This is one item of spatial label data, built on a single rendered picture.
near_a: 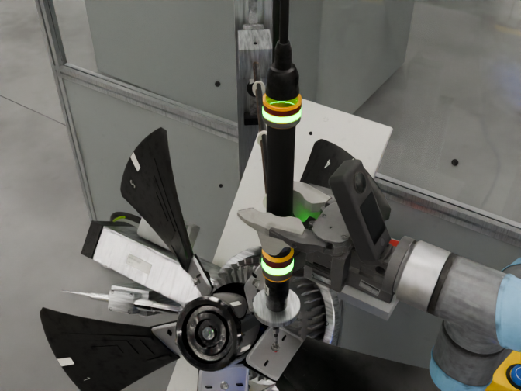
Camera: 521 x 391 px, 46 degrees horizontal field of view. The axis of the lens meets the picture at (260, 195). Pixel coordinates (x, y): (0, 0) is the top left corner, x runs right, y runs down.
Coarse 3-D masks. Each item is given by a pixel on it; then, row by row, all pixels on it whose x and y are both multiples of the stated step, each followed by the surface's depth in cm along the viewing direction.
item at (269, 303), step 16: (288, 48) 63; (272, 64) 65; (288, 64) 64; (272, 80) 64; (288, 80) 64; (272, 96) 66; (288, 96) 65; (272, 288) 86; (288, 288) 88; (272, 304) 88
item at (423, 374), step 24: (312, 360) 97; (336, 360) 97; (360, 360) 97; (384, 360) 97; (288, 384) 94; (312, 384) 94; (336, 384) 94; (360, 384) 94; (384, 384) 94; (408, 384) 94; (432, 384) 94
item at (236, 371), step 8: (232, 368) 103; (240, 368) 103; (200, 376) 100; (208, 376) 101; (216, 376) 101; (224, 376) 102; (232, 376) 103; (240, 376) 103; (248, 376) 104; (200, 384) 100; (208, 384) 101; (216, 384) 101; (232, 384) 103
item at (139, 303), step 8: (88, 296) 123; (96, 296) 122; (104, 296) 121; (136, 304) 117; (144, 304) 117; (152, 304) 116; (160, 304) 116; (168, 304) 116; (160, 312) 116; (168, 312) 115; (176, 312) 114
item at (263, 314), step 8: (256, 296) 92; (264, 296) 92; (288, 296) 92; (296, 296) 92; (256, 304) 90; (264, 304) 90; (288, 304) 90; (296, 304) 90; (256, 312) 90; (264, 312) 89; (272, 312) 89; (280, 312) 89; (288, 312) 89; (296, 312) 89; (264, 320) 88; (272, 320) 88; (280, 320) 88; (288, 320) 88
